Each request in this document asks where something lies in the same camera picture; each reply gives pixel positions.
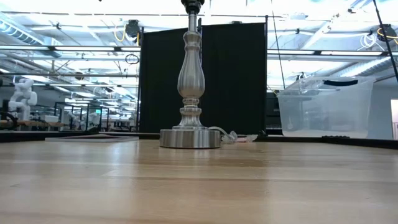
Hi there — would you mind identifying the metal lamp base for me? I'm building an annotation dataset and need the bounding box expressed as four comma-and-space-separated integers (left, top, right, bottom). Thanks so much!
159, 0, 221, 149

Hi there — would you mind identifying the black partition panel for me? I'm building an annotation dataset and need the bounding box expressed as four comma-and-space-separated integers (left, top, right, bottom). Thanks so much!
198, 22, 269, 135
139, 27, 200, 134

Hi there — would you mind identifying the black cabinet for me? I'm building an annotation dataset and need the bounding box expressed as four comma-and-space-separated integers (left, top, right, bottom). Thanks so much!
266, 91, 283, 136

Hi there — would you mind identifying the picture cover book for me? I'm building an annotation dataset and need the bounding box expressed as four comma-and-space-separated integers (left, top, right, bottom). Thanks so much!
45, 133, 140, 143

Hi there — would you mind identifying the clear plastic storage bin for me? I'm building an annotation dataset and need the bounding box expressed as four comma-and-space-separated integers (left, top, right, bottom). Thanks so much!
276, 76, 376, 140

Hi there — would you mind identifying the thin black pole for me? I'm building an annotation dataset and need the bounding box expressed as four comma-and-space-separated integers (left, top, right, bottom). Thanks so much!
372, 0, 398, 82

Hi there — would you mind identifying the clear bundled lamp cord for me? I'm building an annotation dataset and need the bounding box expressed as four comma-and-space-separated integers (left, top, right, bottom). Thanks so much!
208, 126, 259, 144

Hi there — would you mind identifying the black ceiling cable reel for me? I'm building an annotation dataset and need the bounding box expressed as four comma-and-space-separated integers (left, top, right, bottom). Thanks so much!
376, 24, 398, 43
125, 19, 141, 39

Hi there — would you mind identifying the black aluminium table frame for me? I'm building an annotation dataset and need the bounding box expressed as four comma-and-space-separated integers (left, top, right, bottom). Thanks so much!
0, 130, 398, 150

